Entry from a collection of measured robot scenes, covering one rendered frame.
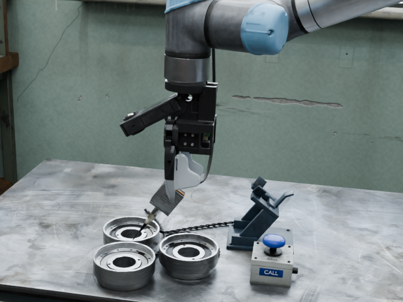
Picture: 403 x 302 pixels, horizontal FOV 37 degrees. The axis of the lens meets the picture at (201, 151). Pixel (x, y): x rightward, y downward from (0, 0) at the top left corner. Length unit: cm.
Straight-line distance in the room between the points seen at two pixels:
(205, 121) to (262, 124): 167
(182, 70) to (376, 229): 59
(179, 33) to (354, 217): 62
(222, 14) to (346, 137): 181
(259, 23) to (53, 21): 195
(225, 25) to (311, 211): 58
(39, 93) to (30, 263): 181
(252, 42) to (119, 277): 43
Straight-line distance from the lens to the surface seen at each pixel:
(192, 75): 96
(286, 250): 108
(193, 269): 104
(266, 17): 89
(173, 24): 95
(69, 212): 130
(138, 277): 101
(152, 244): 111
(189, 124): 98
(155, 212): 107
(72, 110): 282
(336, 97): 262
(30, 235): 122
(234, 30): 91
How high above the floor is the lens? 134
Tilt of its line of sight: 19 degrees down
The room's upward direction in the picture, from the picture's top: 3 degrees clockwise
